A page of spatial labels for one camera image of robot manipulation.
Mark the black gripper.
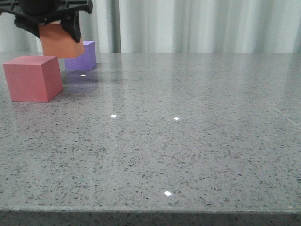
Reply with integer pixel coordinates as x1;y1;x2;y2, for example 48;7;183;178
0;0;93;43

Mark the orange foam cube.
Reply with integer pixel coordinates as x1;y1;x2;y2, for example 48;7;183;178
38;21;84;58

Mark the purple foam cube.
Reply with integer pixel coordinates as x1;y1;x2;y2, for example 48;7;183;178
64;41;97;71

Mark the red foam cube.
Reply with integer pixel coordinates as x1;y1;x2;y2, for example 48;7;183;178
3;56;63;102

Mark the pale green curtain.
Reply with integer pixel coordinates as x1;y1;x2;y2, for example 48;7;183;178
0;0;301;54

